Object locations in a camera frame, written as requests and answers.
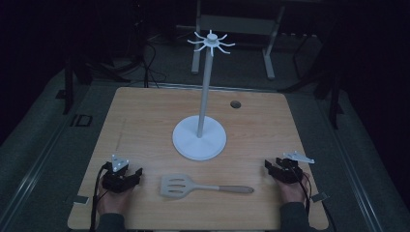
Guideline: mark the beige slotted spatula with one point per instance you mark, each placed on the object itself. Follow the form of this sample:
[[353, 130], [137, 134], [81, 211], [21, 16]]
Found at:
[[180, 187]]

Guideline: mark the black floor socket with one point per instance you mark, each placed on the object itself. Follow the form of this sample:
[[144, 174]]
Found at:
[[82, 120]]

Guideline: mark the person's right hand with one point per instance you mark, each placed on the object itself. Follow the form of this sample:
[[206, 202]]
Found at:
[[291, 192]]

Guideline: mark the grey tape strip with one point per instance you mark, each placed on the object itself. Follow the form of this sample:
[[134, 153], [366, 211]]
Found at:
[[80, 199], [319, 197]]

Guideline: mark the white hook rack stand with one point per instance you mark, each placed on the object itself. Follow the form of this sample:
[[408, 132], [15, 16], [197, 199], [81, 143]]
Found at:
[[199, 135]]

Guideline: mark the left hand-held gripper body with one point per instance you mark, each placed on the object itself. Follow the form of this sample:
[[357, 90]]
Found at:
[[113, 182]]

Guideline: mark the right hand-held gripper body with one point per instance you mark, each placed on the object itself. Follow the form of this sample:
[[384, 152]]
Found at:
[[289, 172]]

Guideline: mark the grey metal table frame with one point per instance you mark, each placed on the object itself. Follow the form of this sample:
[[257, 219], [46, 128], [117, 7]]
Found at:
[[237, 24]]

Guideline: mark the black metal stand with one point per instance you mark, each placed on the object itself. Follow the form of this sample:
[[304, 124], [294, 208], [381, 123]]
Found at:
[[68, 87], [335, 96]]

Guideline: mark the person's left hand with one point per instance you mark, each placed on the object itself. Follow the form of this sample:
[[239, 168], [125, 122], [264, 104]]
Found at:
[[112, 201]]

